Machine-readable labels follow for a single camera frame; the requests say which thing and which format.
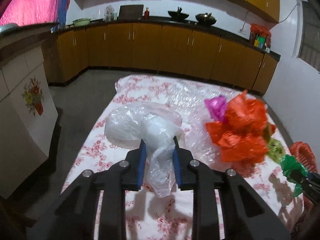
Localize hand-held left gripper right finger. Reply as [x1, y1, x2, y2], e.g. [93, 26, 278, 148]
[172, 136, 292, 240]

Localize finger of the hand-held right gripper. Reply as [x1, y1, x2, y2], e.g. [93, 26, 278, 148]
[293, 170, 320, 201]

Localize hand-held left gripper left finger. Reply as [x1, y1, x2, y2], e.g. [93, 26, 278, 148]
[26, 140, 150, 240]

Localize green plastic bag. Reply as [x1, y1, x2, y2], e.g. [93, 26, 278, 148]
[280, 154, 310, 197]

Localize orange plastic basin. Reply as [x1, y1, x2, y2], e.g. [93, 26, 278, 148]
[290, 141, 318, 173]

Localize clear plastic bag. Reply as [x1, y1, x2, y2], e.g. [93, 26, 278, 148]
[104, 102, 185, 198]

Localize yellow-green plastic wrapper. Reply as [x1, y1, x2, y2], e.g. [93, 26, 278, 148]
[265, 124, 285, 164]

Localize bubble wrap sheet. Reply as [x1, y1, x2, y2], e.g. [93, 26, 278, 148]
[160, 82, 240, 165]

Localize pink plastic bag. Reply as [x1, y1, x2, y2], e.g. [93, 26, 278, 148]
[204, 95, 228, 123]

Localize orange plastic bag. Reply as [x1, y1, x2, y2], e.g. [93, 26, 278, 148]
[205, 90, 277, 165]

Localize red floral white cloth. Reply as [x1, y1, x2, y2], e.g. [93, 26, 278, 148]
[61, 74, 307, 240]

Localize yellow-brown lower kitchen cabinets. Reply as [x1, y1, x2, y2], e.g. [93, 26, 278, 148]
[41, 21, 279, 97]

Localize tiled counter with flower decal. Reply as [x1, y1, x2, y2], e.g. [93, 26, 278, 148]
[0, 22, 59, 199]

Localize barred window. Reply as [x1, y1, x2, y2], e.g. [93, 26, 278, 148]
[296, 0, 320, 72]

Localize black kitchen countertop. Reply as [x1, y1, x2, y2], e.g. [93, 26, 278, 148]
[51, 16, 281, 61]

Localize dark wok with lid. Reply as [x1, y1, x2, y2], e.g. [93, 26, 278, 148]
[195, 12, 217, 26]

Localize black wok with utensils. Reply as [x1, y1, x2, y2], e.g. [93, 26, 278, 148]
[167, 7, 190, 22]

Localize brown cutting board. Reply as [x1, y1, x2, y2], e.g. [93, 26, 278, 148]
[118, 4, 144, 20]

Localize clear glass jar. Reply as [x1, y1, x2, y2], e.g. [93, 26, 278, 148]
[104, 5, 117, 21]

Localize green enamel basin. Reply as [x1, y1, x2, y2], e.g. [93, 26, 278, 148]
[72, 17, 92, 27]

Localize red bag with containers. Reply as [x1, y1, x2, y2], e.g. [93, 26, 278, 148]
[249, 24, 272, 49]

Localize grey metal bowl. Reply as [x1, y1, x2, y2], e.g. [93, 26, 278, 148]
[0, 23, 19, 34]

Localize pink curtain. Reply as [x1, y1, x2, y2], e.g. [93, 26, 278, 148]
[0, 0, 72, 27]

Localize white wall cable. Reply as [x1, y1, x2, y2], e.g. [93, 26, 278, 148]
[240, 4, 300, 30]

